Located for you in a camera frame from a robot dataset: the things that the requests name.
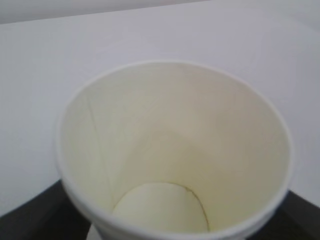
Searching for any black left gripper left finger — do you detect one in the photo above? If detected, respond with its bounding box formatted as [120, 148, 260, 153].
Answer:
[0, 180, 91, 240]

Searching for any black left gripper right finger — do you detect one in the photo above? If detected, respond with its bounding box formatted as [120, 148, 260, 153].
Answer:
[249, 191, 320, 240]

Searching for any white paper cup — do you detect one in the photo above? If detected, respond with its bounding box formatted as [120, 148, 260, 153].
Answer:
[54, 61, 295, 240]

